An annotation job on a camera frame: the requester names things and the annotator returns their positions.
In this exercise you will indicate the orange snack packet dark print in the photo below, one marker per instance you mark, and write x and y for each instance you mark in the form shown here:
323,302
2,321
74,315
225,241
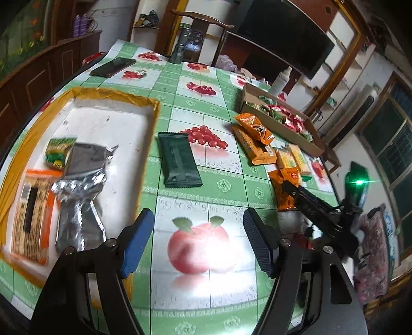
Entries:
254,126

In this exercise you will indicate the floral wall picture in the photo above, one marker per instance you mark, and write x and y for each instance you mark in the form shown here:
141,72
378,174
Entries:
19,32

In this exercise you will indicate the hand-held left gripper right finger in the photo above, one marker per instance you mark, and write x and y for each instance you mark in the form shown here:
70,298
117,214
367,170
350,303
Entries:
257,244

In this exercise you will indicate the window with green frame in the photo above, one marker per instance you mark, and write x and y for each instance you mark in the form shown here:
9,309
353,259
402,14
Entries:
391,141

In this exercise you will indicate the pile of red green packets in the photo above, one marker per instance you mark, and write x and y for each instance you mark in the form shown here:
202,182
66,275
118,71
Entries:
283,114

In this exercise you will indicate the brown wooden cabinet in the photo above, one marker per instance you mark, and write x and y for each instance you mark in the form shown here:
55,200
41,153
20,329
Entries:
38,77

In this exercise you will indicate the black smartphone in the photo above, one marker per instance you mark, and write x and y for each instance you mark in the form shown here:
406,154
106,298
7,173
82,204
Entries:
112,67

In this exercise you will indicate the long orange snack packet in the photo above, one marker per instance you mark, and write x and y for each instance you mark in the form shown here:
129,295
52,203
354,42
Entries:
252,149

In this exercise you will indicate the orange snack packet red label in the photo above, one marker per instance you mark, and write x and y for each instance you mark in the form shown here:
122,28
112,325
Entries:
283,196

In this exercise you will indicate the pink plastic bag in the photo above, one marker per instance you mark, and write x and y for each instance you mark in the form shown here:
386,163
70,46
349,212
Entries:
227,62

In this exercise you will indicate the white tray yellow rim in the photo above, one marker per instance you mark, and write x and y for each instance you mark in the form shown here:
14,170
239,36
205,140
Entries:
109,122

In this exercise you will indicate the yellow snack packet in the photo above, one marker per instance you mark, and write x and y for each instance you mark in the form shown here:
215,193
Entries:
284,158
300,159

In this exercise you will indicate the small green snack packet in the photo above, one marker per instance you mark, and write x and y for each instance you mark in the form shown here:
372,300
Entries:
58,151

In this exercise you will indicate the purple bottle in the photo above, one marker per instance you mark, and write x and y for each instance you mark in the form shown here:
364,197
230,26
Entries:
86,24
77,26

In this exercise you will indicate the white spray bottle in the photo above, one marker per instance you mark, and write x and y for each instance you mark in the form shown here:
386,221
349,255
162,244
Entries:
280,82

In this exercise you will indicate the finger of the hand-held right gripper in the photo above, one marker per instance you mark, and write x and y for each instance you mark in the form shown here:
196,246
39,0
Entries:
309,203

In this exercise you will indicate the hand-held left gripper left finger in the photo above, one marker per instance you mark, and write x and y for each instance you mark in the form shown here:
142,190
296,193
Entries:
139,243

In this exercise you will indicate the wooden framed white shelf unit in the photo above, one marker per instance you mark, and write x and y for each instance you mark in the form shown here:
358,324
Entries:
342,54

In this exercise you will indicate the grey flashlight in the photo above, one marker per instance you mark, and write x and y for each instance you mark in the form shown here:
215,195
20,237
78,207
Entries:
180,48

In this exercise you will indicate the green checked fruit tablecloth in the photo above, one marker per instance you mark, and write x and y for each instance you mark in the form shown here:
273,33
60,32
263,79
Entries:
206,96

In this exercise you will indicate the orange white snack packet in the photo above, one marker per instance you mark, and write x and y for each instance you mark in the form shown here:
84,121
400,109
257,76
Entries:
30,215

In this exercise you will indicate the black television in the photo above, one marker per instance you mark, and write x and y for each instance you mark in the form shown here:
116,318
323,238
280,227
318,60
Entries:
283,35

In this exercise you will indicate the floral cloth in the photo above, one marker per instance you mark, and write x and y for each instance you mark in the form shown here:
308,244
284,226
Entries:
373,254

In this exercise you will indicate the crumpled silver foil packet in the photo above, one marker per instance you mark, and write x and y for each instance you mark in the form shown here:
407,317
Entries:
77,212

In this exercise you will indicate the dark green snack packet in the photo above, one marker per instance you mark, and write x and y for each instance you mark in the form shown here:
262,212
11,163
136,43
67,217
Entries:
178,159

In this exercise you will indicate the grey foil packet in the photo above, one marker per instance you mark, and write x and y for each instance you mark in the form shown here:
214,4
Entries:
88,157

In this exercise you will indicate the long cardboard box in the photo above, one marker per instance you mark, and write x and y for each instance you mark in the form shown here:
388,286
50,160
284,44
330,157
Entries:
309,141

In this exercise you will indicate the wooden chair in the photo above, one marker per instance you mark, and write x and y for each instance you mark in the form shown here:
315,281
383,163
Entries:
201,21

